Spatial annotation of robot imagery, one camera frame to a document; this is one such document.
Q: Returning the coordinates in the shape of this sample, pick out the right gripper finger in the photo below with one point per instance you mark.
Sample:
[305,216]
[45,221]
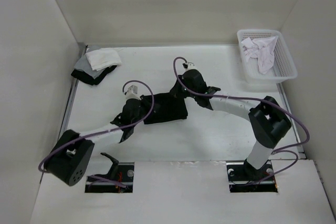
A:
[177,91]
[204,102]

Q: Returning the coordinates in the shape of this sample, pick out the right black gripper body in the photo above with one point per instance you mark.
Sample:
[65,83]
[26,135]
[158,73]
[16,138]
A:
[183,79]

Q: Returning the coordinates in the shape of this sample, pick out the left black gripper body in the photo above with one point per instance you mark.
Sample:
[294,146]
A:
[144,108]

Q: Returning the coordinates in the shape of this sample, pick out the black tank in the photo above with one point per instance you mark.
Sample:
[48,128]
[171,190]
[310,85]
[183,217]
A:
[87,79]
[167,108]

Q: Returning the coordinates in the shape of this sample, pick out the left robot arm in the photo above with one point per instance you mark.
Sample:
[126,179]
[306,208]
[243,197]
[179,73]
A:
[70,157]

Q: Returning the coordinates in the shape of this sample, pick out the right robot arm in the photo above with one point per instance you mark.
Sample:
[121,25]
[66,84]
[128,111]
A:
[269,124]

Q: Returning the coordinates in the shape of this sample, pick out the folded black tank top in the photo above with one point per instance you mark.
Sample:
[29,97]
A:
[87,79]

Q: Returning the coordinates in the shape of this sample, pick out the folded grey tank top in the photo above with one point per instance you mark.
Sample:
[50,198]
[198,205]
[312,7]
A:
[83,65]

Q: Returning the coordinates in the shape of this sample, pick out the white tank top in basket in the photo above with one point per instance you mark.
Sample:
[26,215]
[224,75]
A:
[261,49]

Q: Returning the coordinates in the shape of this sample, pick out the white plastic basket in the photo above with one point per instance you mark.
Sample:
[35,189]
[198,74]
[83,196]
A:
[283,68]

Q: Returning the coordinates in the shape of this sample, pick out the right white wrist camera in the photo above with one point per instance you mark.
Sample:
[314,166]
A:
[189,66]

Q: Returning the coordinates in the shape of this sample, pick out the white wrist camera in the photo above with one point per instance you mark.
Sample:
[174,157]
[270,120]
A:
[189,66]
[132,93]

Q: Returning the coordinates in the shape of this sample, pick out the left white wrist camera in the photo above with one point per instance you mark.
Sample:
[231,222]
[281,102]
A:
[132,93]

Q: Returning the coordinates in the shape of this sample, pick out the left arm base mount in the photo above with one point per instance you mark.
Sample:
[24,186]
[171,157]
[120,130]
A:
[105,174]

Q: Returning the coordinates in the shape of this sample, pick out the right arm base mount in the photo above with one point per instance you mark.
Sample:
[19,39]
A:
[243,179]

